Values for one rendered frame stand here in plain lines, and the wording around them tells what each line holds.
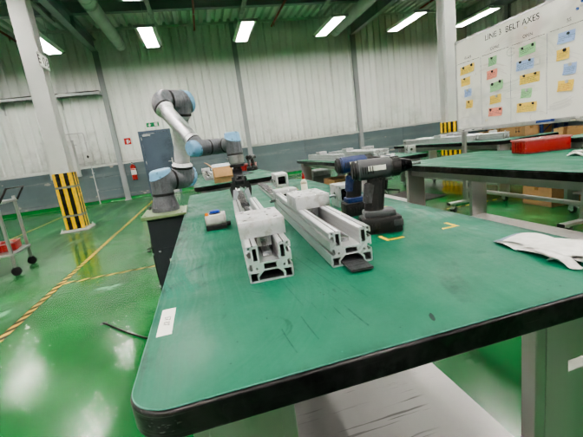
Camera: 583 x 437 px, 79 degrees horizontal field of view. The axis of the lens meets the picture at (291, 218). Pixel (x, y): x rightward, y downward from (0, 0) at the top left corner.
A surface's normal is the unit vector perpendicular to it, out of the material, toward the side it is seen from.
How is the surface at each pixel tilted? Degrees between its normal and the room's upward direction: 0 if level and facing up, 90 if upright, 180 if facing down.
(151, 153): 90
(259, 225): 90
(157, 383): 0
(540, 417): 90
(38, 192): 90
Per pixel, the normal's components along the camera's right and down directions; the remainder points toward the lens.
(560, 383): 0.25, 0.17
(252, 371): -0.13, -0.97
